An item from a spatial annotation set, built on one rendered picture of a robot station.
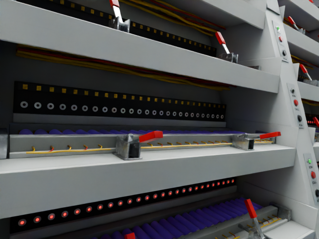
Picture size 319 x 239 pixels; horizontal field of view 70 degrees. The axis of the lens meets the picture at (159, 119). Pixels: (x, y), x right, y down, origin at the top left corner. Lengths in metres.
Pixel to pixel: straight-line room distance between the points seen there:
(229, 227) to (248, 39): 0.52
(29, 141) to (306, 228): 0.60
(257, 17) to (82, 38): 0.51
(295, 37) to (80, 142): 0.76
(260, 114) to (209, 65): 0.28
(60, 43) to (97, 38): 0.05
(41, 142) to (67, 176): 0.06
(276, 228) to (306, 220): 0.08
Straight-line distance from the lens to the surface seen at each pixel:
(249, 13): 0.69
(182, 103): 0.59
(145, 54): 0.37
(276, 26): 0.77
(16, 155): 0.31
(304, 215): 0.67
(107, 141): 0.34
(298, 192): 0.66
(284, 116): 0.66
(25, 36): 0.32
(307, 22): 1.35
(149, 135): 0.26
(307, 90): 0.83
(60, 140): 0.32
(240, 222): 0.55
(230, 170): 0.44
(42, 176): 0.27
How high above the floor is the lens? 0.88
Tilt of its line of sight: 12 degrees up
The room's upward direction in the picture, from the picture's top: 6 degrees counter-clockwise
